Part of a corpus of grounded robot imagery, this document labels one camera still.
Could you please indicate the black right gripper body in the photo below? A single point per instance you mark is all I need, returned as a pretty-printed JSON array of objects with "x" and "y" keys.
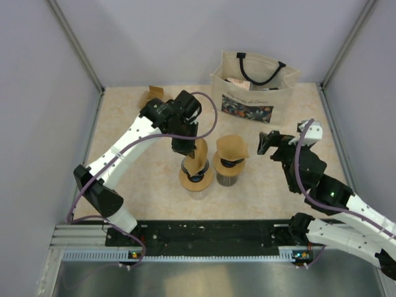
[{"x": 285, "y": 151}]

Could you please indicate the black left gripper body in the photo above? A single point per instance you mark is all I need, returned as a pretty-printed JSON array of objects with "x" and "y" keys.
[{"x": 183, "y": 146}]

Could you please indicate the blue glass dripper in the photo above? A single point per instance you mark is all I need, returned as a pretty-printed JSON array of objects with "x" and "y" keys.
[
  {"x": 198, "y": 176},
  {"x": 230, "y": 164}
]

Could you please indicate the brown paper coffee filter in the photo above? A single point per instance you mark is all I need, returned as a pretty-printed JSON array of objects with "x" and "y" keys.
[{"x": 232, "y": 147}]

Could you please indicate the wooden ring stand front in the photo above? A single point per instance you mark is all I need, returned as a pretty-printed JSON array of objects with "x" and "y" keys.
[{"x": 198, "y": 186}]

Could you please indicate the wooden dripper ring stand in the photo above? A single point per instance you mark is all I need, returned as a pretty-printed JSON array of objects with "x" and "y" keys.
[{"x": 226, "y": 171}]

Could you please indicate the clear glass beaker wooden collar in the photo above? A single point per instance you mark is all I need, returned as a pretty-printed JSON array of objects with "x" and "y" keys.
[{"x": 198, "y": 195}]

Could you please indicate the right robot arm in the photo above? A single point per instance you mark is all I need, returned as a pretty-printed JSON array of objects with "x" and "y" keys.
[{"x": 373, "y": 234}]

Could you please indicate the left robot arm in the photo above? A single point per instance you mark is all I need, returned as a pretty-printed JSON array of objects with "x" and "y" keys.
[{"x": 98, "y": 180}]

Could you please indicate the smoked glass carafe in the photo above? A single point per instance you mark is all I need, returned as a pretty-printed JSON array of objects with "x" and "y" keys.
[{"x": 226, "y": 181}]

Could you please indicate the cream canvas tote bag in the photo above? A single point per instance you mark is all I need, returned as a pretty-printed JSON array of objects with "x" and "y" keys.
[{"x": 253, "y": 87}]

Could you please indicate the brown cardboard box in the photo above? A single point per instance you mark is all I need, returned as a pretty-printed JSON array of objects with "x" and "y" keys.
[{"x": 152, "y": 93}]

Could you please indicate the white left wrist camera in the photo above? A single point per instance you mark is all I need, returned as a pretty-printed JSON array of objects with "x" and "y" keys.
[{"x": 195, "y": 115}]

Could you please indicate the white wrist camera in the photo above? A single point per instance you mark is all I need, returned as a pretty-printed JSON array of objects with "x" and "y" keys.
[
  {"x": 314, "y": 133},
  {"x": 195, "y": 115}
]

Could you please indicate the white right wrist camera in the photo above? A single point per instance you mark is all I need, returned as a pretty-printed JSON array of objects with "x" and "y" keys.
[{"x": 314, "y": 133}]

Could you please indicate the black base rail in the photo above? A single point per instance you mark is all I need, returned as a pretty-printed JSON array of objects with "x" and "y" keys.
[{"x": 207, "y": 238}]

